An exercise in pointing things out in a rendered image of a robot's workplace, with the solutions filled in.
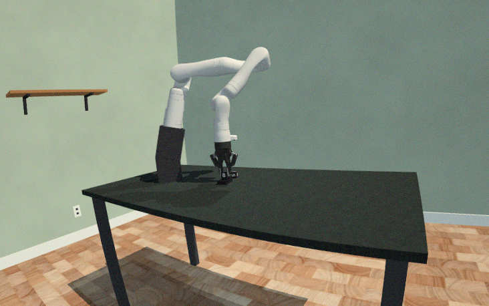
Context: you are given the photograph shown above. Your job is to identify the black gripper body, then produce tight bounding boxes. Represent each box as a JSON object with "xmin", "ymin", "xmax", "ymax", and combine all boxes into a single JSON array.
[{"xmin": 214, "ymin": 141, "xmax": 232, "ymax": 160}]

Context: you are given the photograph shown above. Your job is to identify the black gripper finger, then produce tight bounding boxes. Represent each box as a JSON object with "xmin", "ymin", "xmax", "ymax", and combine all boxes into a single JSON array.
[
  {"xmin": 210, "ymin": 153, "xmax": 223, "ymax": 175},
  {"xmin": 223, "ymin": 152, "xmax": 238, "ymax": 176}
]

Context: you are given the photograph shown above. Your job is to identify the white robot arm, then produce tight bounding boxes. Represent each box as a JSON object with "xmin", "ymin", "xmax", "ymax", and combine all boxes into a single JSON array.
[{"xmin": 163, "ymin": 47, "xmax": 271, "ymax": 142}]

